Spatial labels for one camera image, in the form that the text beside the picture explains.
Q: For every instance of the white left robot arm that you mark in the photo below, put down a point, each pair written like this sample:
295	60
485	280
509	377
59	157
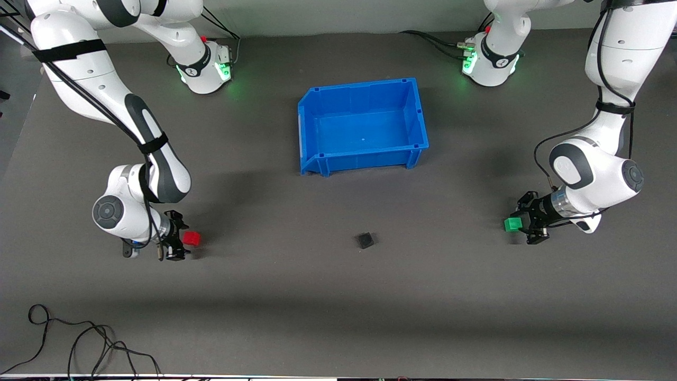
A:
608	169

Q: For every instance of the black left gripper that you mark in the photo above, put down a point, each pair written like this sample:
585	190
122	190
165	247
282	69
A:
537	214

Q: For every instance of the blue plastic bin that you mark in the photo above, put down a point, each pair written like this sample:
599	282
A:
365	127

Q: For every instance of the black cube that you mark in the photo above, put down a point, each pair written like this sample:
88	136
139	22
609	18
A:
365	241

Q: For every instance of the red cube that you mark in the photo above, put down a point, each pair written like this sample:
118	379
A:
192	239

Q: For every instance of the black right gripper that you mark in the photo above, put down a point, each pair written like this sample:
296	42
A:
173	236

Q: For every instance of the dark metal frame rail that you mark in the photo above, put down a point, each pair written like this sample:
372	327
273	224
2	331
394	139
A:
8	24

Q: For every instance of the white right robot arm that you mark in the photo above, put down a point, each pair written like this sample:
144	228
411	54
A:
79	79

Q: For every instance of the green cube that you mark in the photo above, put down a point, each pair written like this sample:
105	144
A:
512	224

